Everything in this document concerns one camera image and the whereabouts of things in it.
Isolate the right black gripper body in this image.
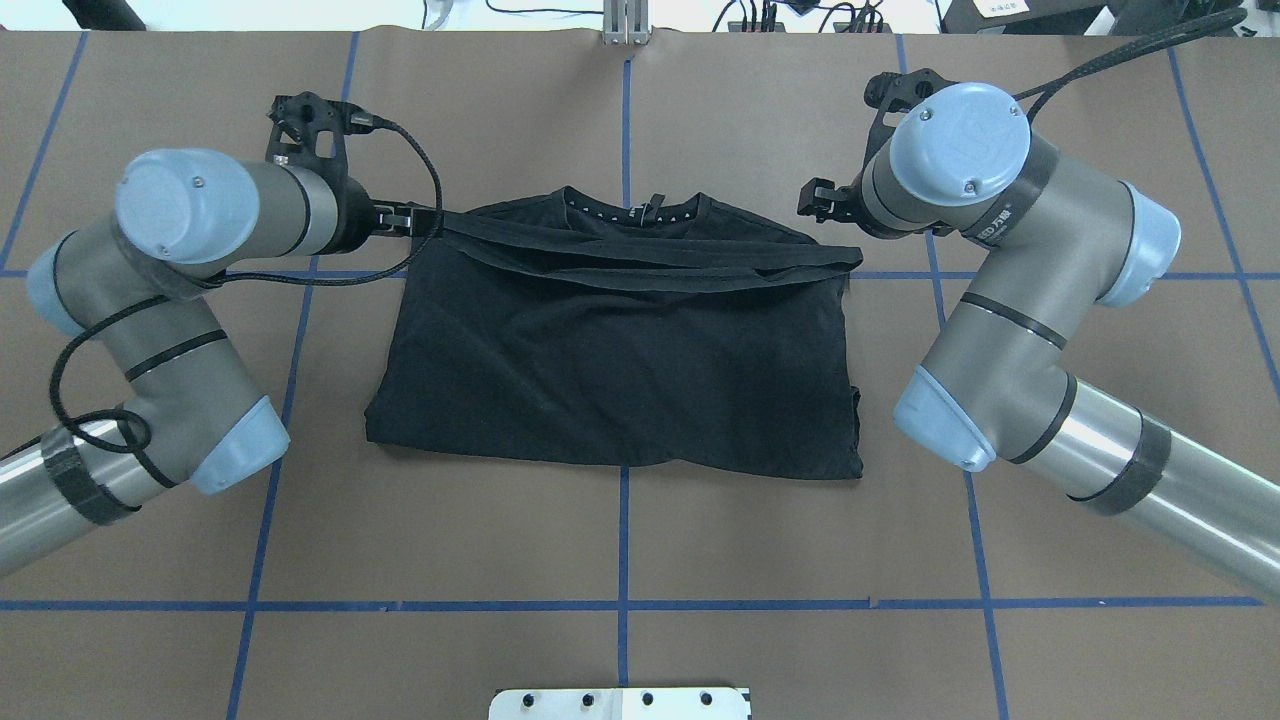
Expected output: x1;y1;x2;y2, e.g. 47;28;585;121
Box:
847;68;956;236

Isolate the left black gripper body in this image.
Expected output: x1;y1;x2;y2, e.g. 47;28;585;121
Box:
265;92;376;256

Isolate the black printed t-shirt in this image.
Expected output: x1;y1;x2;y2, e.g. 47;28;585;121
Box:
365;187;863;482

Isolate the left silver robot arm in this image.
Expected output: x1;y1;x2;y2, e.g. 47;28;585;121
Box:
1;92;443;575

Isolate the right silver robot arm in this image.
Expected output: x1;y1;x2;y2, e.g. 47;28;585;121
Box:
797;68;1279;603

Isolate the black usb hub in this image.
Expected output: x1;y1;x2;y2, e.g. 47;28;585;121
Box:
710;1;892;35

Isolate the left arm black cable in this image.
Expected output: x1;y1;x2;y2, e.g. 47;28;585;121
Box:
47;111;445;491

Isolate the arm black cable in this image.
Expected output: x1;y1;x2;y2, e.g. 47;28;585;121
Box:
47;111;445;491
1012;8;1245;120

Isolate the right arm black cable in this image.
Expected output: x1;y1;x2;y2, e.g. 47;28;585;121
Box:
1012;8;1245;120

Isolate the aluminium frame post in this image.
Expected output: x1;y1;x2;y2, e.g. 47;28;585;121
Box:
602;0;652;47

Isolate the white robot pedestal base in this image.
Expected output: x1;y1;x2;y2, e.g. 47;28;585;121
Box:
488;685;753;719

